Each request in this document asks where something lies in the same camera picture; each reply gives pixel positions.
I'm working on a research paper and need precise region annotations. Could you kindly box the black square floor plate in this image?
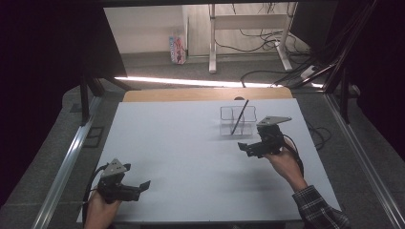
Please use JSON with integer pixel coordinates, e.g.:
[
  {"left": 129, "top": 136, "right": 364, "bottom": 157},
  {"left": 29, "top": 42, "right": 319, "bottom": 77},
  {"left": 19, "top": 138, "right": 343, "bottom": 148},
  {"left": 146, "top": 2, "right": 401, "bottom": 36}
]
[{"left": 83, "top": 126, "right": 105, "bottom": 149}]

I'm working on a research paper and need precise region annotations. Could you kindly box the tangle of black cables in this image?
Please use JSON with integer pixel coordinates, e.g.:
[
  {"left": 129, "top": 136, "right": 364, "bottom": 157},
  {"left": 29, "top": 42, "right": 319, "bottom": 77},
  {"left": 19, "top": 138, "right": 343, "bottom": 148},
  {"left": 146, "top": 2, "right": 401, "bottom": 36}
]
[{"left": 214, "top": 28, "right": 310, "bottom": 55}]

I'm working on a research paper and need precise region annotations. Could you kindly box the black metal stand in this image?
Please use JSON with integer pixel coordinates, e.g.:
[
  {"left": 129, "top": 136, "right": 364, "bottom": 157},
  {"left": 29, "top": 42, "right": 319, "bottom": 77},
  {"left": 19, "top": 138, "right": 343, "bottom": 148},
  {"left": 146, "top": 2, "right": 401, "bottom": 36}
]
[
  {"left": 338, "top": 66, "right": 352, "bottom": 125},
  {"left": 78, "top": 72, "right": 107, "bottom": 126}
]

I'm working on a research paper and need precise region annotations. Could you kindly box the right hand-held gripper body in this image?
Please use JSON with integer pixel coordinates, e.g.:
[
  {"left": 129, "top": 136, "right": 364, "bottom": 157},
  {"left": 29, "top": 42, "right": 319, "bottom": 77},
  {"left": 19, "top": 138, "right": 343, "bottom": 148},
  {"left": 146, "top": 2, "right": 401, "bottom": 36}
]
[{"left": 250, "top": 115, "right": 293, "bottom": 158}]

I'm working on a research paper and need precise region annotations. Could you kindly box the aluminium rail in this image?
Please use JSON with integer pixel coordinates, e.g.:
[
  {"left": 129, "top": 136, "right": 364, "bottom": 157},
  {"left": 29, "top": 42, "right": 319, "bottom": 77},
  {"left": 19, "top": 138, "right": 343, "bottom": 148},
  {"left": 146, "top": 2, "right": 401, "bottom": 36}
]
[
  {"left": 324, "top": 93, "right": 405, "bottom": 229},
  {"left": 31, "top": 94, "right": 103, "bottom": 229}
]

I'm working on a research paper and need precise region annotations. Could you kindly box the black pen with silver tip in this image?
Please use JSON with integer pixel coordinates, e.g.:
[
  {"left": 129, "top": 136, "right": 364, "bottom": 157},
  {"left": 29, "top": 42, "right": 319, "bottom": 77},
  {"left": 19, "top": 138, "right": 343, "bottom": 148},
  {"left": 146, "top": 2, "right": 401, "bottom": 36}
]
[{"left": 230, "top": 99, "right": 250, "bottom": 135}]

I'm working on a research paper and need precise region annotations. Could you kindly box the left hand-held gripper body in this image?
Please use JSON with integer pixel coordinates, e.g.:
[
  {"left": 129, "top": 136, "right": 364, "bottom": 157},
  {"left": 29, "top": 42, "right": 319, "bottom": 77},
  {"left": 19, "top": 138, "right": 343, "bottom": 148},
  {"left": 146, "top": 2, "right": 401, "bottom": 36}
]
[{"left": 96, "top": 157, "right": 141, "bottom": 205}]

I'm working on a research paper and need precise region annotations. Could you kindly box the thin looped black cable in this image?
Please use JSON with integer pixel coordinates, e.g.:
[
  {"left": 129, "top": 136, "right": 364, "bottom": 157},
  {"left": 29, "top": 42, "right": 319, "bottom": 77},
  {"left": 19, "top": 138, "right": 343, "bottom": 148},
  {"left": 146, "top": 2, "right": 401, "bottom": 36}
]
[{"left": 307, "top": 121, "right": 332, "bottom": 151}]

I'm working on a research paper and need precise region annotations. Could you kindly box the black floor cable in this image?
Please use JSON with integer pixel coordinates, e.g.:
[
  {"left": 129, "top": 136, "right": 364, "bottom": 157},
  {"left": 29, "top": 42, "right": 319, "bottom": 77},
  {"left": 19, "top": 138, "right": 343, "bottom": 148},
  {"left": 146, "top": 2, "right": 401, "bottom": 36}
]
[{"left": 240, "top": 69, "right": 288, "bottom": 89}]

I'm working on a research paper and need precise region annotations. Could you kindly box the person's right hand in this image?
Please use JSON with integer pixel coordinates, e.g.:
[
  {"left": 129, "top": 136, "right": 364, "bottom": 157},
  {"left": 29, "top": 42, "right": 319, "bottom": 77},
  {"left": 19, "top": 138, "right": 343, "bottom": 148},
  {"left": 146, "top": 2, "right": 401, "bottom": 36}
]
[{"left": 264, "top": 139, "right": 309, "bottom": 193}]

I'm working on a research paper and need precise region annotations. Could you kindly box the person's left hand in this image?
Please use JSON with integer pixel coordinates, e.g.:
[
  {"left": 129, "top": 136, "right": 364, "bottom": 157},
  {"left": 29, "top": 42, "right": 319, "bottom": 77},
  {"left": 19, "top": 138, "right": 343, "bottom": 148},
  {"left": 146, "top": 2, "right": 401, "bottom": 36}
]
[{"left": 83, "top": 191, "right": 122, "bottom": 229}]

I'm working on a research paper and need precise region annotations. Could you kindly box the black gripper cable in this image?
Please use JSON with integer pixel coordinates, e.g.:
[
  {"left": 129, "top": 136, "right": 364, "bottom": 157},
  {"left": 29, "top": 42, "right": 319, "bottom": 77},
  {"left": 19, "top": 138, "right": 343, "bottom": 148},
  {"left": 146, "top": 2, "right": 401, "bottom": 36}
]
[
  {"left": 81, "top": 163, "right": 110, "bottom": 227},
  {"left": 281, "top": 133, "right": 306, "bottom": 177}
]

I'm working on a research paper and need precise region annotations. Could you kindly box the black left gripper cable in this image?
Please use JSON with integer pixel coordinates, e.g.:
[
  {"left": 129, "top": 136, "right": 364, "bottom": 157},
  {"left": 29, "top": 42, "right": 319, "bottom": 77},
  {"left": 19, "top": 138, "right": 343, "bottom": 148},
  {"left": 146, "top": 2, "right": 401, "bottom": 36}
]
[{"left": 81, "top": 163, "right": 110, "bottom": 227}]

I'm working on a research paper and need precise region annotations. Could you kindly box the clear acrylic pen holder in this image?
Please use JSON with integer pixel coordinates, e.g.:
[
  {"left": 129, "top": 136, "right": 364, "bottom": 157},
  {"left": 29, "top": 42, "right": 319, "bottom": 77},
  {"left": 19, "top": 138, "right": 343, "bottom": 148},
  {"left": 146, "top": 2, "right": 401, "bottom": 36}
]
[{"left": 219, "top": 105, "right": 258, "bottom": 137}]

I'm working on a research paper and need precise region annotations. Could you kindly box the white power strip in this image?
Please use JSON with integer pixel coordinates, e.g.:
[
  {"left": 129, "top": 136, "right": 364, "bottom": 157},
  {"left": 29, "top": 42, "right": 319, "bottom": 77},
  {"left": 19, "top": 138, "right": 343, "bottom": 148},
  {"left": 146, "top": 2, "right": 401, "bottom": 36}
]
[{"left": 300, "top": 64, "right": 320, "bottom": 80}]

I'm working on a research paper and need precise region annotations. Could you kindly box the colourful printed box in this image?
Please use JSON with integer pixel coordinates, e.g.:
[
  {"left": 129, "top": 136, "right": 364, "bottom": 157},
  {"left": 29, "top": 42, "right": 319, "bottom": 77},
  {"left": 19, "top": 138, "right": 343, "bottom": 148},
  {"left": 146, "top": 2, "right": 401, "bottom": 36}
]
[{"left": 168, "top": 34, "right": 187, "bottom": 66}]

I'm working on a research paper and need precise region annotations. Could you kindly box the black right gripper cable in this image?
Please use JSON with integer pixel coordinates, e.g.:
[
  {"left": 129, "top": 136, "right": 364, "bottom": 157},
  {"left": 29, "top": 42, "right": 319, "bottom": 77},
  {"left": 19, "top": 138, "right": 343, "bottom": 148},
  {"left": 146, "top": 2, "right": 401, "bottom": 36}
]
[{"left": 281, "top": 133, "right": 306, "bottom": 177}]

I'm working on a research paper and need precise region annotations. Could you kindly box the black curtain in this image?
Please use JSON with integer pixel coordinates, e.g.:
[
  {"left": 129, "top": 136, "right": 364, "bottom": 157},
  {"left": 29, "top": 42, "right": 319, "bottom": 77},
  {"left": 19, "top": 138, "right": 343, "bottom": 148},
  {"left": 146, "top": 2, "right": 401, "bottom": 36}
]
[
  {"left": 290, "top": 0, "right": 405, "bottom": 160},
  {"left": 0, "top": 0, "right": 128, "bottom": 206}
]

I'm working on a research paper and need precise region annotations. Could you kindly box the white desk frame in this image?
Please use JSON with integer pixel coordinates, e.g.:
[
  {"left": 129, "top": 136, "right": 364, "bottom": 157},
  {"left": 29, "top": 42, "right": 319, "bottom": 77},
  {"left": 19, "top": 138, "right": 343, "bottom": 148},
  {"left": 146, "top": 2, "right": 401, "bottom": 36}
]
[{"left": 207, "top": 2, "right": 299, "bottom": 74}]

